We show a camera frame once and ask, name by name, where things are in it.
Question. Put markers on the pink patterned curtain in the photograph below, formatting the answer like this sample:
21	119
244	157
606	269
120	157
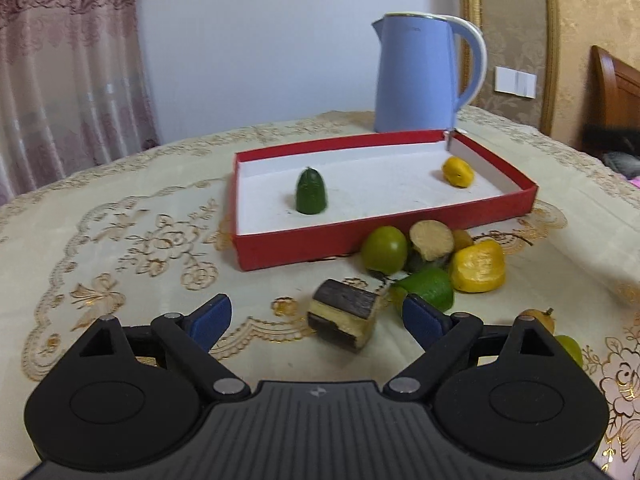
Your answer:
65	85

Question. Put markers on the large yellow fruit piece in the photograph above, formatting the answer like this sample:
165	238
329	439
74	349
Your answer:
477	267

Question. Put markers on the red shallow cardboard box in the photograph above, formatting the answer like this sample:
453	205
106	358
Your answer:
300	245

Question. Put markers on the round green tomato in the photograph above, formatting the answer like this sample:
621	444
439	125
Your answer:
384	249

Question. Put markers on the brown longan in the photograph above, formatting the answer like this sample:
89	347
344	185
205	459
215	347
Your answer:
462	240
542	316

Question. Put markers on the small yellow fruit piece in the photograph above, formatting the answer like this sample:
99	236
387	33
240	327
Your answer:
457	172

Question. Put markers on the dark green cucumber end piece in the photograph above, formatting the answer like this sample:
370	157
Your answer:
310	192

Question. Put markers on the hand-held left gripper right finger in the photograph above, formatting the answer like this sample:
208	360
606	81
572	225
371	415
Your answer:
420	317

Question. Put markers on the grey cloth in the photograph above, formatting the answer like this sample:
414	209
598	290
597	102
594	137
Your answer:
622	165

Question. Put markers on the wooden headboard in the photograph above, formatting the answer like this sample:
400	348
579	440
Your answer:
615	90

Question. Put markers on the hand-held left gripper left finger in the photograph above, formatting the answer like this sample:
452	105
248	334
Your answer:
212	317

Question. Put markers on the white wall switch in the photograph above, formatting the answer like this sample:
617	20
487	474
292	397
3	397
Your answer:
515	81

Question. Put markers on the small round green fruit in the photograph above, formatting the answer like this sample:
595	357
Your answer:
570	349

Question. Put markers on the green cucumber piece with cut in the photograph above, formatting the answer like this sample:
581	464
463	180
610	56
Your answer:
425	287

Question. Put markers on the dark eggplant chunk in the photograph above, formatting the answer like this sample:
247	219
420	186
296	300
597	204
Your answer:
345	305

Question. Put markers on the blue electric kettle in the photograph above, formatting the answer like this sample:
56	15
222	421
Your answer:
415	75

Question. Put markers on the cut eggplant piece, beige face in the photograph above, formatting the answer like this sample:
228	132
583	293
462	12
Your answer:
431	240

